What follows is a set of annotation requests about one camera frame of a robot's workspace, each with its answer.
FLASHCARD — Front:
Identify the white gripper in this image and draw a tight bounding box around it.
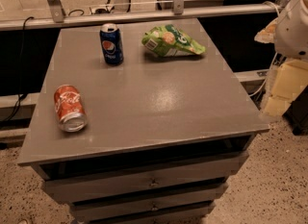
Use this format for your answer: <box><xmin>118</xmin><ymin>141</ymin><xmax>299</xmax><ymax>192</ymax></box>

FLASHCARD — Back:
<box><xmin>254</xmin><ymin>0</ymin><xmax>308</xmax><ymax>117</ymax></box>

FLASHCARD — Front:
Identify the red coke can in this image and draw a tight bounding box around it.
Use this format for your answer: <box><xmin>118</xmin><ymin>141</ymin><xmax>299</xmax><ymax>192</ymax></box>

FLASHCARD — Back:
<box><xmin>54</xmin><ymin>85</ymin><xmax>88</xmax><ymax>133</ymax></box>

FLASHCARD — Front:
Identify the blue pepsi can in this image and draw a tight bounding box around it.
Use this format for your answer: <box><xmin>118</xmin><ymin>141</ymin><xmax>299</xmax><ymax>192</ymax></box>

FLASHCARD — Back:
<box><xmin>99</xmin><ymin>23</ymin><xmax>123</xmax><ymax>65</ymax></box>

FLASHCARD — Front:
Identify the green chip bag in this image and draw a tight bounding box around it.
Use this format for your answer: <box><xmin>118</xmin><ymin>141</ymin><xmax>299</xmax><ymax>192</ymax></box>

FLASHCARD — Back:
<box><xmin>141</xmin><ymin>24</ymin><xmax>206</xmax><ymax>57</ymax></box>

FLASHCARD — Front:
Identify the grey drawer cabinet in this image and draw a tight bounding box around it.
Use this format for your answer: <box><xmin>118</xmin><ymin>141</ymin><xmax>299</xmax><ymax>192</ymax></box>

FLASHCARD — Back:
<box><xmin>18</xmin><ymin>19</ymin><xmax>268</xmax><ymax>224</ymax></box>

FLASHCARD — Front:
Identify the white cable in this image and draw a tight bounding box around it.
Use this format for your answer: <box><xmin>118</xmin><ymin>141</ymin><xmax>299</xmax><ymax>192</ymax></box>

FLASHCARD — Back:
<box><xmin>248</xmin><ymin>0</ymin><xmax>283</xmax><ymax>98</ymax></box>

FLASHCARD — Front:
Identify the metal railing frame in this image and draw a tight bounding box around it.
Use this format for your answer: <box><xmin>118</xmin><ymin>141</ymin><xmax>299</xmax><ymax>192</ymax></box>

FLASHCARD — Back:
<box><xmin>0</xmin><ymin>0</ymin><xmax>308</xmax><ymax>32</ymax></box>

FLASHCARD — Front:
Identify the black cable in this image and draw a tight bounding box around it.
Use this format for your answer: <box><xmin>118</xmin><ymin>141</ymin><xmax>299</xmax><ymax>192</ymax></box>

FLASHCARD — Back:
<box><xmin>0</xmin><ymin>15</ymin><xmax>35</xmax><ymax>125</ymax></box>

